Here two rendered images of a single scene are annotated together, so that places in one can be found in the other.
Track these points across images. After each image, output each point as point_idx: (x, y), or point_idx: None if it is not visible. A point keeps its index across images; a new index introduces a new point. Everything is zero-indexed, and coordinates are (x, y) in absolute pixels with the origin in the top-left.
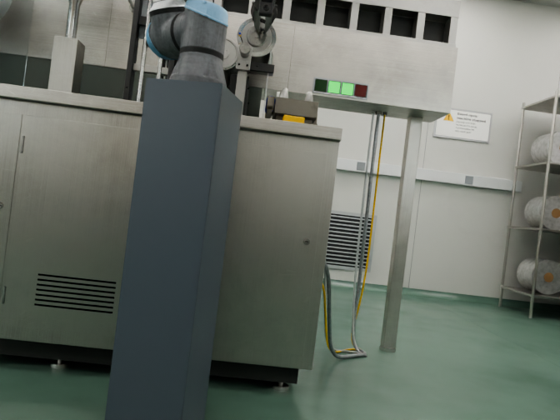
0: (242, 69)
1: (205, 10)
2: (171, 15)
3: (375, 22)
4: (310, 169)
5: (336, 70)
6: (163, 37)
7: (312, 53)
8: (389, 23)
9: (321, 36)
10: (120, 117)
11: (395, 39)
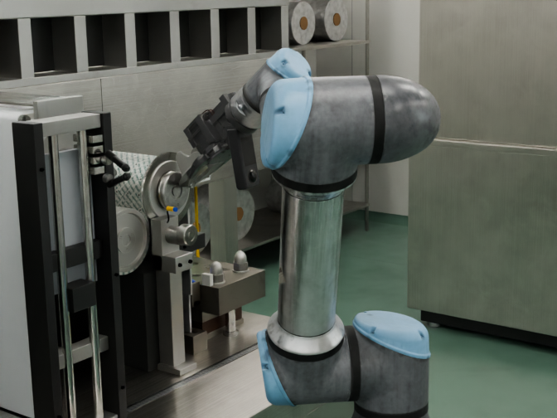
0: (184, 270)
1: (425, 348)
2: (339, 352)
3: (183, 27)
4: (347, 415)
5: (167, 144)
6: (327, 392)
7: (133, 125)
8: (218, 37)
9: (139, 89)
10: None
11: (229, 64)
